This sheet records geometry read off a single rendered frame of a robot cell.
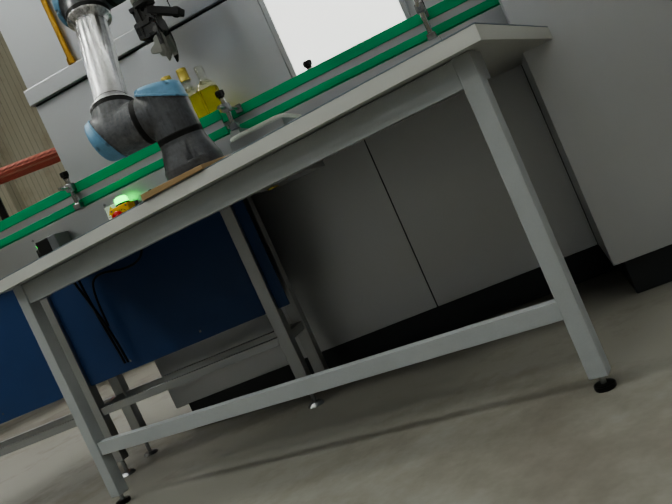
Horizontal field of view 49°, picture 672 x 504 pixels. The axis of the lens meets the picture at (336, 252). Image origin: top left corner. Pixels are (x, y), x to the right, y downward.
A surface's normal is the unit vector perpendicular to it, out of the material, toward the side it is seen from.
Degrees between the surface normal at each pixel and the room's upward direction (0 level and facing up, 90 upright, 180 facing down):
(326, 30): 90
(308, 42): 90
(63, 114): 90
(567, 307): 90
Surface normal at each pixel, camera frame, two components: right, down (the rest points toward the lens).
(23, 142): -0.44, 0.25
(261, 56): -0.23, 0.16
